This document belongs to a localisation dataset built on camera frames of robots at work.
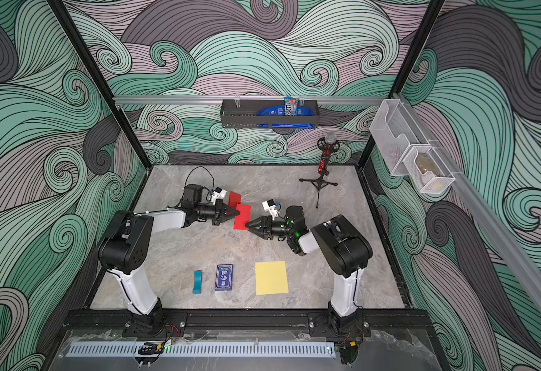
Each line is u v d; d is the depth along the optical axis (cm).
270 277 83
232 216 87
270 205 85
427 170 64
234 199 106
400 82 88
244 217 90
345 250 50
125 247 50
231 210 90
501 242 49
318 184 106
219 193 90
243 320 74
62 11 71
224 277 81
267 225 79
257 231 80
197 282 82
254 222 82
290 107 90
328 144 96
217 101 95
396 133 77
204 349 70
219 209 83
